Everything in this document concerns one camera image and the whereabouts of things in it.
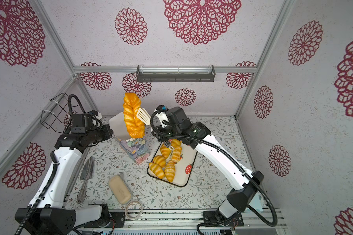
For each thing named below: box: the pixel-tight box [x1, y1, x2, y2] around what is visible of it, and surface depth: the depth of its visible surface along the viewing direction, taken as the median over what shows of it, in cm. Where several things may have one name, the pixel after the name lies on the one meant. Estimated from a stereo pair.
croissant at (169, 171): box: [164, 160, 176, 183], surface depth 89 cm
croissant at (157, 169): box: [148, 162, 165, 179], surface depth 89 cm
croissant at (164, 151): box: [159, 142, 172, 160], surface depth 98 cm
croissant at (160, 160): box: [152, 155, 167, 168], surface depth 92 cm
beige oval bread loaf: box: [108, 174, 132, 205], surface depth 81 cm
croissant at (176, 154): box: [171, 146, 182, 163], surface depth 96 cm
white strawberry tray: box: [147, 141, 198, 187], surface depth 93 cm
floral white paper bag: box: [109, 111, 152, 165], surface depth 85 cm
